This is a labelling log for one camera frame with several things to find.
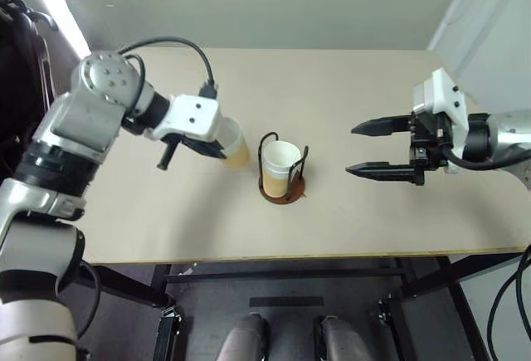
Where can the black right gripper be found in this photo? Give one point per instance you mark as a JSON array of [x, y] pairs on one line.
[[427, 141]]

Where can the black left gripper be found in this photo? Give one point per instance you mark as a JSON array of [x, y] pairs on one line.
[[168, 155]]

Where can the cup of orange liquid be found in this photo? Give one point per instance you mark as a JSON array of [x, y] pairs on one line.
[[238, 153]]

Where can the orange and white paper cup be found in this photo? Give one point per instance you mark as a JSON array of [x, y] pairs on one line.
[[282, 157]]

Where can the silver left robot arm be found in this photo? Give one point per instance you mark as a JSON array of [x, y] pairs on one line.
[[83, 116]]

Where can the grey rounded shape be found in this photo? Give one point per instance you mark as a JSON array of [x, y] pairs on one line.
[[242, 338], [344, 338]]

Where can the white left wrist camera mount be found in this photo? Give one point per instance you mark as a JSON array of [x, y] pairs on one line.
[[191, 116]]

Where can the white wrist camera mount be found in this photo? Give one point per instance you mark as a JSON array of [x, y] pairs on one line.
[[441, 91], [191, 116]]

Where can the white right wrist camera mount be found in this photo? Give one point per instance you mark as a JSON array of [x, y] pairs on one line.
[[441, 91]]

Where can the black metal table frame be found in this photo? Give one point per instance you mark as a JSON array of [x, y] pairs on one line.
[[207, 278]]

